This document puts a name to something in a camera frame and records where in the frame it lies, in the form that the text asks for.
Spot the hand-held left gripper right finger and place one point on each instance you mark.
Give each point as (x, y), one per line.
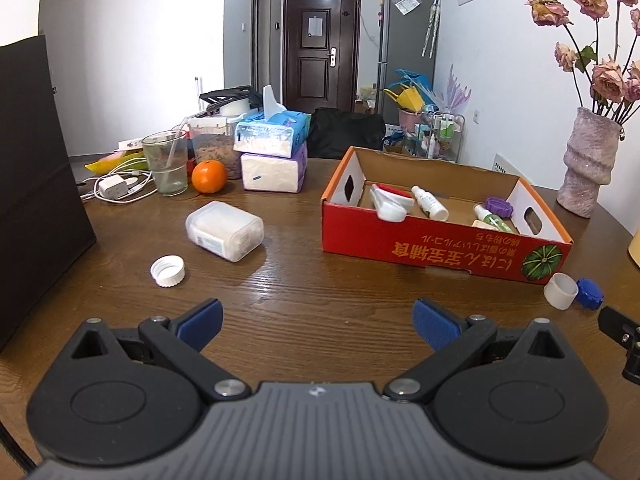
(432, 327)

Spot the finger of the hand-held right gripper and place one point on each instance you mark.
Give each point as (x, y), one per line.
(615, 324)

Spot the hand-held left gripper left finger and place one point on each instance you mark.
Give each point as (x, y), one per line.
(202, 320)

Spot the blue plastic cap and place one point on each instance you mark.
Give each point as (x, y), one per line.
(590, 294)

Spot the white bottle cap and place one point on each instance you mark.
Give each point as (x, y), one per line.
(172, 275)

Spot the red cardboard box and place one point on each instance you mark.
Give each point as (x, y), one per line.
(425, 252)

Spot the white plastic container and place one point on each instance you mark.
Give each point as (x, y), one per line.
(225, 230)

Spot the green spray bottle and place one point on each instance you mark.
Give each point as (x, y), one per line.
(492, 220)

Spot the small white spray bottle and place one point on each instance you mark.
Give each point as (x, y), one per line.
(430, 203)

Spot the red white lint brush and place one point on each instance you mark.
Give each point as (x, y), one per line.
(387, 207)

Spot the purple plastic cap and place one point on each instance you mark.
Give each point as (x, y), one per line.
(499, 206)

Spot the orange fruit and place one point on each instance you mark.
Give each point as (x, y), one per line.
(209, 176)

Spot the clear glass cup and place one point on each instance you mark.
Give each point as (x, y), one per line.
(167, 170)

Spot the pink textured vase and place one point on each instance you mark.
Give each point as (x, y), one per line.
(587, 170)

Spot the white charger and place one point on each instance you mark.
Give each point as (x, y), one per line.
(113, 187)

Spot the purple white tissue pack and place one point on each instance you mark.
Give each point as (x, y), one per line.
(272, 172)

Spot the clear cereal container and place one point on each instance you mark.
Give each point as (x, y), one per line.
(212, 150)

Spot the yellow green packet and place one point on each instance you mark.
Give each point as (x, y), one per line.
(115, 164)

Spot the white power strip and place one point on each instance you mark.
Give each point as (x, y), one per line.
(131, 145)

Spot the metal trolley cart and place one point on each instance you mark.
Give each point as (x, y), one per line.
(442, 135)

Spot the blue tissue pack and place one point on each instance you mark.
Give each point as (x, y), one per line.
(270, 132)

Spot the pink bucket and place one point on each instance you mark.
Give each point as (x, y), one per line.
(411, 121)

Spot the black folding chair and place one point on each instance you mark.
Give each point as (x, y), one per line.
(345, 132)

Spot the white paper roll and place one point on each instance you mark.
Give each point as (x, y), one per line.
(235, 107)

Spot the black panel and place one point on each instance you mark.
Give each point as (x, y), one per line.
(35, 185)

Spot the black folding stand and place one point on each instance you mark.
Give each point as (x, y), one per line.
(215, 96)

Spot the purple feather decoration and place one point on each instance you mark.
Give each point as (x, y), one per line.
(456, 92)

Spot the bunch of dried roses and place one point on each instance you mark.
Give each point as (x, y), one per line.
(607, 77)

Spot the blue plastic rack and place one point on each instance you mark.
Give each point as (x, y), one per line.
(412, 79)

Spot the dark brown door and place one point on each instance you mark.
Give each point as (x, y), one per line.
(320, 70)

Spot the grey refrigerator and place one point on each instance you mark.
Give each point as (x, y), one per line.
(405, 45)

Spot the white umbrella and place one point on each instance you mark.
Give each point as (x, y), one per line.
(431, 25)

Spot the paper sheet on door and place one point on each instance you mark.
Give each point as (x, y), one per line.
(315, 26)

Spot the paper sheet on refrigerator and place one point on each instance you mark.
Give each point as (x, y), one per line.
(407, 4)

